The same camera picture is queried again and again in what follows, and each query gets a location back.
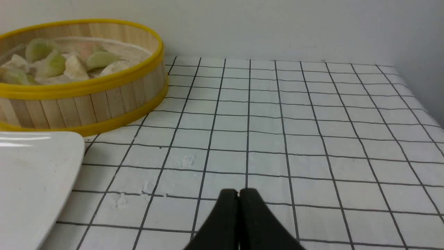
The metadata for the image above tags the white square plate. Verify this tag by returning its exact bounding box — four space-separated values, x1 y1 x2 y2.
0 132 85 250

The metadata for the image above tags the white dumpling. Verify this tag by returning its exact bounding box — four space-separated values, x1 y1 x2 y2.
99 60 132 77
63 55 90 81

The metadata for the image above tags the white steamer liner cloth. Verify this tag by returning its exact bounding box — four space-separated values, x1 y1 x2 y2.
1 37 151 85

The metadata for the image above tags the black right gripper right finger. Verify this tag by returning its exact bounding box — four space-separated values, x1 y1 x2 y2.
238 188 304 250

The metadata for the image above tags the bamboo steamer with yellow rims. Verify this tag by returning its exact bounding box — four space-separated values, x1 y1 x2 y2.
1 19 168 136

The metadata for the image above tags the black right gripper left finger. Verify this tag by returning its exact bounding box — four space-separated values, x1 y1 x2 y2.
184 189 239 250

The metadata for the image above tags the pink shrimp dumpling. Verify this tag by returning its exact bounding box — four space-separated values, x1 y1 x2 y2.
71 41 105 61

